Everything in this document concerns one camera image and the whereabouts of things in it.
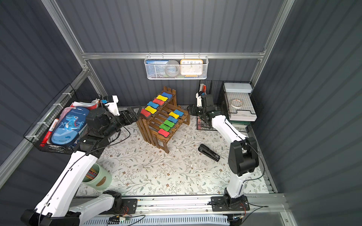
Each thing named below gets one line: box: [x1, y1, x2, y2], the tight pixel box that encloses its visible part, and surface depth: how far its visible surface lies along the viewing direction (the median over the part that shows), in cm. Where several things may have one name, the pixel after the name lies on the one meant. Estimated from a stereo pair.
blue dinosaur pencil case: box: [51, 106, 90, 147], surface depth 66 cm
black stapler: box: [197, 143, 221, 162], surface depth 93 cm
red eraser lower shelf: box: [157, 128, 170, 138], surface depth 87 cm
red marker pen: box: [39, 118, 60, 147], surface depth 66 cm
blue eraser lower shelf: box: [166, 115, 179, 124], surface depth 93 cm
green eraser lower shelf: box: [159, 123, 171, 132], surface depth 88 cm
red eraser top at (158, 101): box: [152, 98, 165, 106], surface depth 86 cm
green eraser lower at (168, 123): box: [163, 119, 175, 128], surface depth 91 cm
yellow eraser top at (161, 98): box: [156, 94, 169, 102], surface depth 89 cm
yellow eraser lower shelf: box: [168, 111, 180, 120], surface depth 96 cm
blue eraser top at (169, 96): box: [161, 91, 173, 99], surface depth 91 cm
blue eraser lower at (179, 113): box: [173, 109, 185, 117], surface depth 98 cm
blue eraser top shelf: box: [147, 100, 160, 109], surface depth 85 cm
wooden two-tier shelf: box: [136, 86, 190, 154], surface depth 88 cm
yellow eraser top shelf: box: [144, 105, 157, 114], surface depth 82 cm
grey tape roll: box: [164, 59, 181, 77], surface depth 89 cm
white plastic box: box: [228, 110, 258, 122], surface depth 93 cm
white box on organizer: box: [223, 82, 254, 93], surface depth 105 cm
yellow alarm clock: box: [180, 58, 204, 76], surface depth 90 cm
